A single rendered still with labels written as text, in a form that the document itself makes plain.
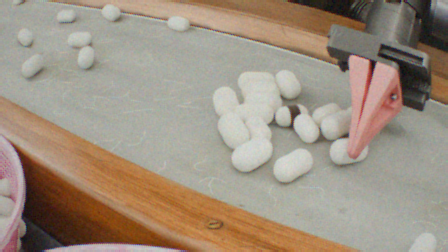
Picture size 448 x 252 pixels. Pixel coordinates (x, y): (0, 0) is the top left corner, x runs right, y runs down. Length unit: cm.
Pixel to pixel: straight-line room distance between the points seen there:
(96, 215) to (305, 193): 16
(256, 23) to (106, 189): 37
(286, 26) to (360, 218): 34
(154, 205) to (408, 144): 25
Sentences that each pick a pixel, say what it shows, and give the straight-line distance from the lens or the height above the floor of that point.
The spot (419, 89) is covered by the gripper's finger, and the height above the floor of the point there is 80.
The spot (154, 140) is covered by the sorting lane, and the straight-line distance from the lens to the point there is 53.
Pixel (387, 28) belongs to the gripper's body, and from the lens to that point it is 50.
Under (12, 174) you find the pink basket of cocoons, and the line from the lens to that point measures 49.
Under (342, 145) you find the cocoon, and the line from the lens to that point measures 49.
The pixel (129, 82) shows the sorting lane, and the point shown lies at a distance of 63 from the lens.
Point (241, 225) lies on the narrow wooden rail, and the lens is 39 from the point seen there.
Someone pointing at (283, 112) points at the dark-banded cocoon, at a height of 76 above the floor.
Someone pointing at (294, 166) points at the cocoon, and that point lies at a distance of 47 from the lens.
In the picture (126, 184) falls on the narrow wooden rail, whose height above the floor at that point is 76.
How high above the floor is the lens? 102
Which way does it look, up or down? 30 degrees down
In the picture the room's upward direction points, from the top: straight up
